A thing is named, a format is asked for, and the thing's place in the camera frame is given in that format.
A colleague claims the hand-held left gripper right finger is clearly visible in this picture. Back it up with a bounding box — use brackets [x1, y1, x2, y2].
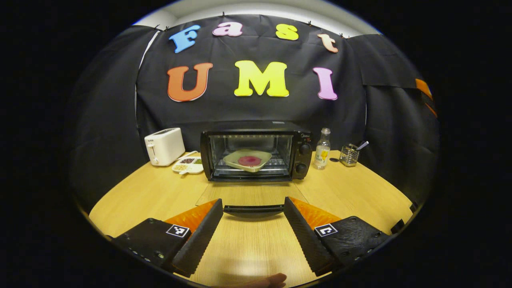
[283, 196, 390, 276]

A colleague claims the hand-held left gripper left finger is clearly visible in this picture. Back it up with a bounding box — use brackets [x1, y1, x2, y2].
[110, 198, 224, 278]

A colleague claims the white square plate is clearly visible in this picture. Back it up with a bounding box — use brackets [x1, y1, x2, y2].
[223, 149, 272, 173]

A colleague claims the black electric oven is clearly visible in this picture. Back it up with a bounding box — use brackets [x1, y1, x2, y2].
[195, 120, 314, 219]

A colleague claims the white divided seasoning dish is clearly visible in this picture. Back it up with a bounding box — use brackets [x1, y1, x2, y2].
[172, 156, 204, 175]

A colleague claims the clear glass bottle yellow label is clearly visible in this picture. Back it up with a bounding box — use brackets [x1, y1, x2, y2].
[313, 128, 331, 170]

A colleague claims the white toaster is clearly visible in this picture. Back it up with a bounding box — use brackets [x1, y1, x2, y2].
[144, 128, 186, 166]

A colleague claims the black backdrop cloth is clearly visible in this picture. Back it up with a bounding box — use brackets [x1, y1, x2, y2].
[68, 14, 440, 204]

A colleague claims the metal wire holder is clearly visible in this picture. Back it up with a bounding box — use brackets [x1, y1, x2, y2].
[340, 144, 359, 167]

